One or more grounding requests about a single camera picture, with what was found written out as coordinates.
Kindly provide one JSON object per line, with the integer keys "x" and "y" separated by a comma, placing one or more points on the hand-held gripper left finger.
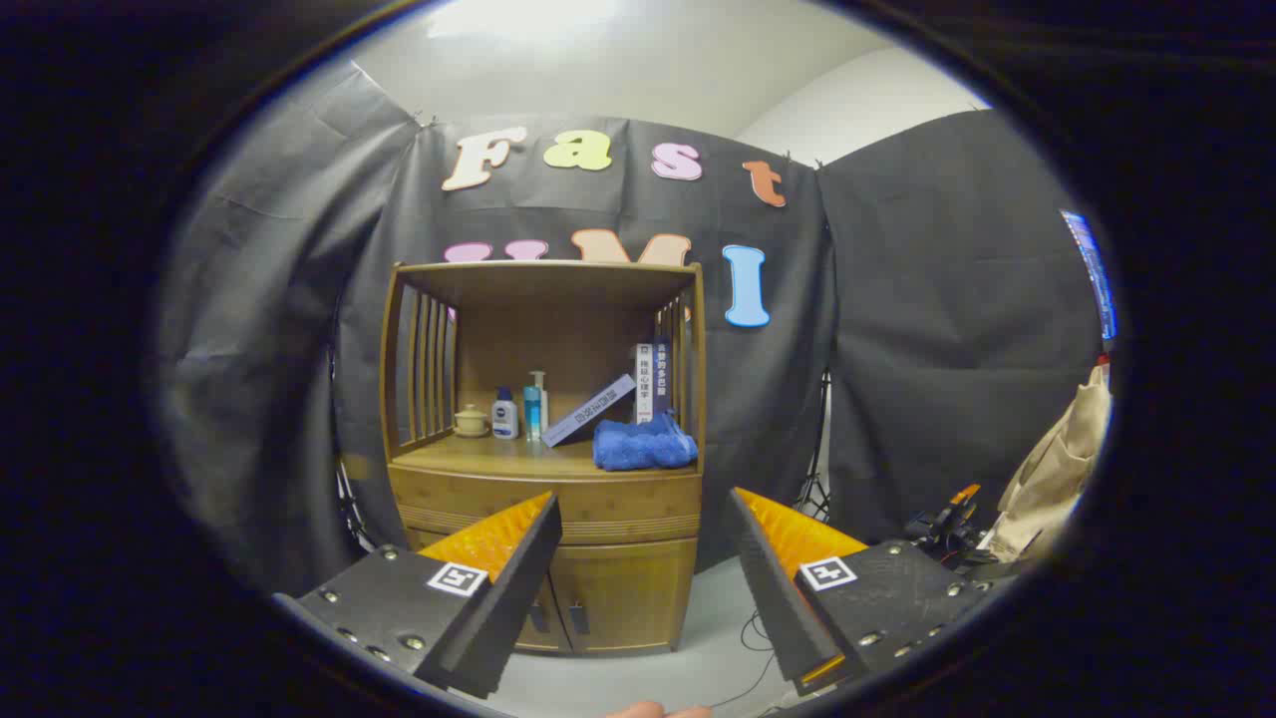
{"x": 513, "y": 598}

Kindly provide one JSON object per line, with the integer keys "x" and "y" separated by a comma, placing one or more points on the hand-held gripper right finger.
{"x": 778, "y": 598}

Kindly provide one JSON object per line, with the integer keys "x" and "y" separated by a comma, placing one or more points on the wooden drawer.
{"x": 618, "y": 504}

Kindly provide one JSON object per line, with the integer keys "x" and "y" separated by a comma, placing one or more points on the wooden cabinet door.
{"x": 548, "y": 630}
{"x": 628, "y": 593}

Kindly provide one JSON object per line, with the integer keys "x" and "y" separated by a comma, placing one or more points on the wooden countertop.
{"x": 498, "y": 457}

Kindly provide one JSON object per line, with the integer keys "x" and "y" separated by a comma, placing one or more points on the wooden cabinet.
{"x": 558, "y": 329}

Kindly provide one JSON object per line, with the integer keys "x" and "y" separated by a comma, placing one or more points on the white lotion bottle blue cap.
{"x": 505, "y": 419}

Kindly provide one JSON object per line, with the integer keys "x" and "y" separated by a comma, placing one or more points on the beige lidded teacup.
{"x": 472, "y": 422}

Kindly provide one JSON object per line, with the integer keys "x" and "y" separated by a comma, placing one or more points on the black and orange gripper device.
{"x": 947, "y": 524}

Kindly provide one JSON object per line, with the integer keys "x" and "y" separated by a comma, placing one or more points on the blue pump bottle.
{"x": 534, "y": 409}

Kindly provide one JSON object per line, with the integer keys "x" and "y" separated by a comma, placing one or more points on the blue folded towel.
{"x": 643, "y": 447}

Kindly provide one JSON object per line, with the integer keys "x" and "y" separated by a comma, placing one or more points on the grey leaning book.
{"x": 593, "y": 409}

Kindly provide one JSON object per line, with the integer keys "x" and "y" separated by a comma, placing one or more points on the dark blue standing book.
{"x": 663, "y": 379}

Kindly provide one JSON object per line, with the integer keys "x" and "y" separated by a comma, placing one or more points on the white standing book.
{"x": 645, "y": 384}

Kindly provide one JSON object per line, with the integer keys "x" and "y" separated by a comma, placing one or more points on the black backdrop cloth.
{"x": 897, "y": 349}

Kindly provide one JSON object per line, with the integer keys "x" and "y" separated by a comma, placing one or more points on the beige cloth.
{"x": 1057, "y": 469}

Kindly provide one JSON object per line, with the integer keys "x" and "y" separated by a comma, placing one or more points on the blue lit screen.
{"x": 1095, "y": 274}

